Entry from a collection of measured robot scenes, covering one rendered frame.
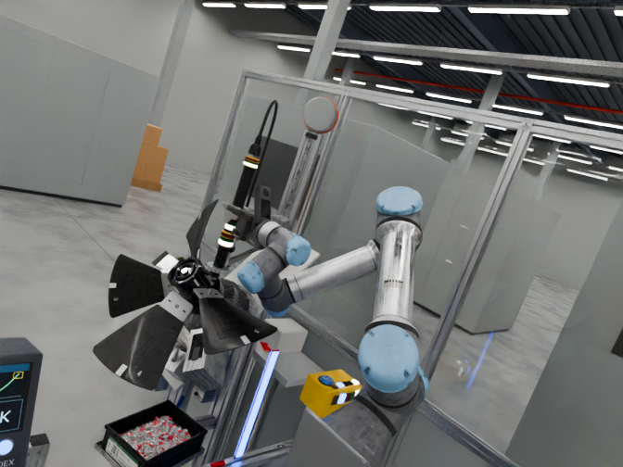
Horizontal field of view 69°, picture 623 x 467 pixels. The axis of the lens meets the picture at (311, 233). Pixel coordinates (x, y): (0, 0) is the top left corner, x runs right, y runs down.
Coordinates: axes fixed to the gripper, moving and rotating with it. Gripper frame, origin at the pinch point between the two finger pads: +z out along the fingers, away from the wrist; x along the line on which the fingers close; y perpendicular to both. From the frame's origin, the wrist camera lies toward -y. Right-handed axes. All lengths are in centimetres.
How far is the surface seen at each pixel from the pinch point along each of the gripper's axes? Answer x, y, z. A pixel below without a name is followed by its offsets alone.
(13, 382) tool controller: -61, 26, -44
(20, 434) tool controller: -59, 34, -46
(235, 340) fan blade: -4.1, 32.1, -26.2
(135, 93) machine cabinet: 186, -18, 557
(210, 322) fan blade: -7.0, 31.5, -17.2
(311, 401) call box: 21, 47, -39
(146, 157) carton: 318, 94, 754
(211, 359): 1.4, 47.0, -12.8
